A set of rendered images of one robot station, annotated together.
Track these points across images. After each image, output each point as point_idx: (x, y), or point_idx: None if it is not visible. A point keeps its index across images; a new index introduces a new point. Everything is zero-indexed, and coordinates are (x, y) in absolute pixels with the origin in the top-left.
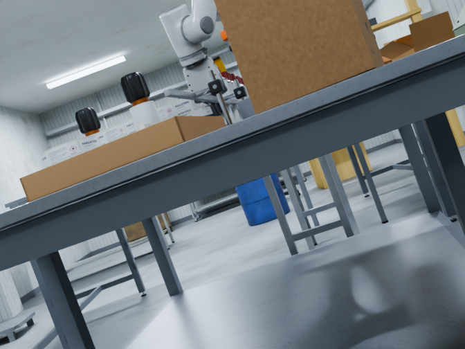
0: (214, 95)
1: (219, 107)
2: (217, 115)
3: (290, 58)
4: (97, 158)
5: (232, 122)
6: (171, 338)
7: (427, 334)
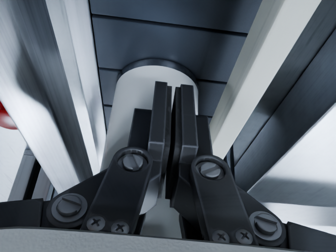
0: (115, 214)
1: (141, 127)
2: (183, 85)
3: None
4: None
5: (124, 77)
6: None
7: None
